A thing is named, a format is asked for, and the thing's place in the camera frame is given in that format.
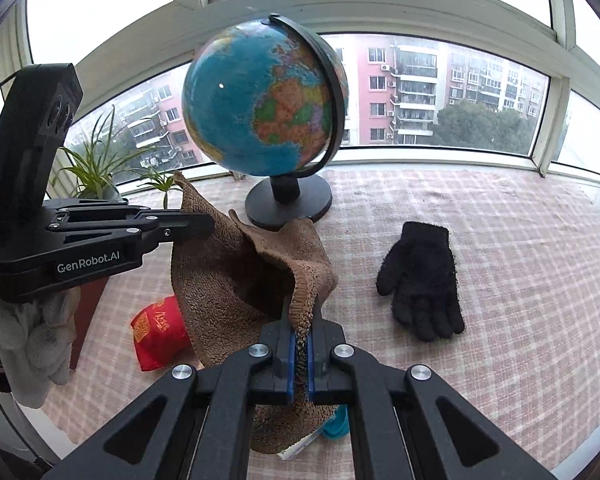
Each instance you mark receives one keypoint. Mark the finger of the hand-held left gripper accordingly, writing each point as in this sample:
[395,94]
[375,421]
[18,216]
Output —
[180,225]
[95,206]

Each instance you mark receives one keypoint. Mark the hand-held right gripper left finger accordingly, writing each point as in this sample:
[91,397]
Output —
[291,360]

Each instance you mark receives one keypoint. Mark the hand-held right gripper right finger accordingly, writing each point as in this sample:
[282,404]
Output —
[312,360]

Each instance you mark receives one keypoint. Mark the brown fleece towel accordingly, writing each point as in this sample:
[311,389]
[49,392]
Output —
[220,280]

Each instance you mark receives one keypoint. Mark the blue soft item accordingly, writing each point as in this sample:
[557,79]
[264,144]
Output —
[337,425]

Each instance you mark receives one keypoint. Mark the maroon cardboard box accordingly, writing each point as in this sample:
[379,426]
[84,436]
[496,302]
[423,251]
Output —
[87,310]

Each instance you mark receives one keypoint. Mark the red snack packet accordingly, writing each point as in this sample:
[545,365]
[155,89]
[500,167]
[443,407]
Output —
[157,332]

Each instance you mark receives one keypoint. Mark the person's left hand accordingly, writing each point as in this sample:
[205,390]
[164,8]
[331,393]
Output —
[25,340]

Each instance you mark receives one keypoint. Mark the potted spider plant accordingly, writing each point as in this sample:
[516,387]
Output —
[97,180]

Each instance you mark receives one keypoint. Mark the black knit glove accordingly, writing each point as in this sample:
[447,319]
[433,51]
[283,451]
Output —
[420,280]

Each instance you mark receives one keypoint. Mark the blue desk globe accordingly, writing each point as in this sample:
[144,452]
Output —
[250,100]

